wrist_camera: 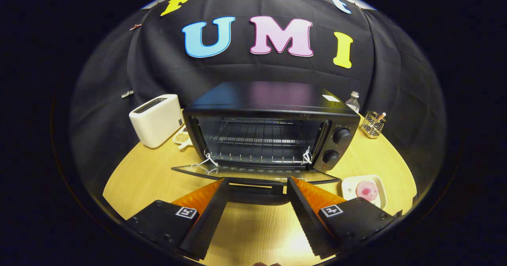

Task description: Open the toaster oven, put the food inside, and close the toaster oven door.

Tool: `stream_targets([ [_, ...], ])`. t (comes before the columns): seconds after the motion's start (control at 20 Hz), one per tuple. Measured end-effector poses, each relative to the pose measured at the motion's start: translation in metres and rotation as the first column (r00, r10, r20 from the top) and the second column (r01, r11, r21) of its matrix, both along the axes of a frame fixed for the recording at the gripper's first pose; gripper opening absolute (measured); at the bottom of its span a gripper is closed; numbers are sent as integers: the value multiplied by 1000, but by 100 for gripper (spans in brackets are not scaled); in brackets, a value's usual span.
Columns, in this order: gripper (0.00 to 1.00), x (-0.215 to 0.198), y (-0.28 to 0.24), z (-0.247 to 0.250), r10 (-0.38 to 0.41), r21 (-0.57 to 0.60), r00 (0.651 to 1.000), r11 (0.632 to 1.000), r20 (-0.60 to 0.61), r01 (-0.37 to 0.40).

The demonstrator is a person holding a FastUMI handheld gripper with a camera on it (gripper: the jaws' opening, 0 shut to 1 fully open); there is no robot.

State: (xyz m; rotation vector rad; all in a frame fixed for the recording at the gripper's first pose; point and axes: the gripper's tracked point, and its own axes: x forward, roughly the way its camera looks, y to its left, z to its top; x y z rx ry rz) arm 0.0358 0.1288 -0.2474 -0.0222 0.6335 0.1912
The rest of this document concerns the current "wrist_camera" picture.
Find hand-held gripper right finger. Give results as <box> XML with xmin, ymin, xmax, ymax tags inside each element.
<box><xmin>286</xmin><ymin>176</ymin><xmax>402</xmax><ymax>258</ymax></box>

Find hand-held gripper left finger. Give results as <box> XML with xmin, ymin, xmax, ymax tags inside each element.
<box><xmin>126</xmin><ymin>178</ymin><xmax>230</xmax><ymax>260</ymax></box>

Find cream rectangular tray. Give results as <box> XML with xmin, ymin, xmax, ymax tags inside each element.
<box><xmin>341</xmin><ymin>174</ymin><xmax>387</xmax><ymax>209</ymax></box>

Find pink ham slice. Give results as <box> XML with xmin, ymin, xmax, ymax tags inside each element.
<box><xmin>356</xmin><ymin>180</ymin><xmax>378</xmax><ymax>202</ymax></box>

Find black toaster oven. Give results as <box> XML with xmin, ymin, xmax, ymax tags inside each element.
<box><xmin>171</xmin><ymin>81</ymin><xmax>361</xmax><ymax>206</ymax></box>

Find white slot toaster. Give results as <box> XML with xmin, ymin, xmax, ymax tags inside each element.
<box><xmin>129</xmin><ymin>94</ymin><xmax>184</xmax><ymax>149</ymax></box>

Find small dish of nuts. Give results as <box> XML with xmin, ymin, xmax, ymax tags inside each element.
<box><xmin>173</xmin><ymin>128</ymin><xmax>193</xmax><ymax>149</ymax></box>

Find clear plastic bottle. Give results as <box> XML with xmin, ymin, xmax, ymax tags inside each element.
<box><xmin>345</xmin><ymin>91</ymin><xmax>361</xmax><ymax>114</ymax></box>

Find wire mesh holder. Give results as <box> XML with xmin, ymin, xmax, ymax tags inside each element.
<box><xmin>360</xmin><ymin>111</ymin><xmax>387</xmax><ymax>139</ymax></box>

